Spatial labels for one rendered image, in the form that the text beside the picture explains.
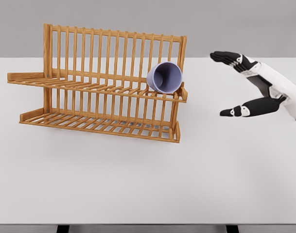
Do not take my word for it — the lavender plastic cup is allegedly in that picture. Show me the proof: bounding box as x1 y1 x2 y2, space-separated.
146 62 183 94

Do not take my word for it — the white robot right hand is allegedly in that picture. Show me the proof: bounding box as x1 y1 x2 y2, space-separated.
209 50 296 126

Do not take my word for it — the wooden two-tier dish rack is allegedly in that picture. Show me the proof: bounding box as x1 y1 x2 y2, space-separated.
7 23 188 144

